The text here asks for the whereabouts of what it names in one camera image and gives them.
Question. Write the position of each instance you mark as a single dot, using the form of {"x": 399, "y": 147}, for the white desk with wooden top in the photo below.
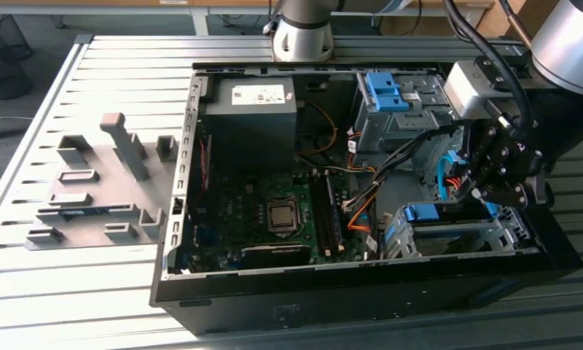
{"x": 199, "y": 22}

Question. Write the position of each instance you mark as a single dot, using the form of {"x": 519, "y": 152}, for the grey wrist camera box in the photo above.
{"x": 467, "y": 91}

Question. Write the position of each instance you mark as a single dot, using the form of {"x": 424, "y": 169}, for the black mesh waste basket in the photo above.
{"x": 2, "y": 73}

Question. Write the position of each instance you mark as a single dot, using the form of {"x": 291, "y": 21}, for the brown wooden cabinet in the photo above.
{"x": 488, "y": 25}

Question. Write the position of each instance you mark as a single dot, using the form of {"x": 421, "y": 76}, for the black graphics card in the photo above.
{"x": 277, "y": 255}

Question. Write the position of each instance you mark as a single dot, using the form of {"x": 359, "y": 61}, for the green motherboard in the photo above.
{"x": 233, "y": 218}

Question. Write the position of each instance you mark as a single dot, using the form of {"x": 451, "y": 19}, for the grey parts rack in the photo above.
{"x": 102, "y": 171}

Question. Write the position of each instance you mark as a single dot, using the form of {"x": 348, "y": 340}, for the hard disk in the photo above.
{"x": 425, "y": 212}

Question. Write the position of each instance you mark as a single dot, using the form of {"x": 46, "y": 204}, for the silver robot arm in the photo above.
{"x": 573, "y": 43}

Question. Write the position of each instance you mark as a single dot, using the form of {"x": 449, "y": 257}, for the black open PC case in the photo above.
{"x": 321, "y": 302}

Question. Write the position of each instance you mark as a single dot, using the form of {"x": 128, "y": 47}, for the grey metal drive cage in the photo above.
{"x": 399, "y": 127}

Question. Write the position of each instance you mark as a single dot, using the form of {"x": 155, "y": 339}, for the blue plastic drive latch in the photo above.
{"x": 387, "y": 95}

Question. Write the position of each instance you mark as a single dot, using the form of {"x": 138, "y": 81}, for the grey power supply unit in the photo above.
{"x": 253, "y": 131}

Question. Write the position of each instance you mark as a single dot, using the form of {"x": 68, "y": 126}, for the silver CPU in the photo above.
{"x": 283, "y": 216}

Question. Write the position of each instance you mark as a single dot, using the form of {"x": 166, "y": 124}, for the blue RAM stick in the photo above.
{"x": 86, "y": 212}

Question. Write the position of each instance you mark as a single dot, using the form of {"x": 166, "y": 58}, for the silver disk bay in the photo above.
{"x": 399, "y": 251}

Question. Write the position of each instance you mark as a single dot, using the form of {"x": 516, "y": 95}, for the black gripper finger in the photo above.
{"x": 487, "y": 160}
{"x": 520, "y": 195}

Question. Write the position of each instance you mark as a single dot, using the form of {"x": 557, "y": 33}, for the CPU socket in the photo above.
{"x": 284, "y": 233}

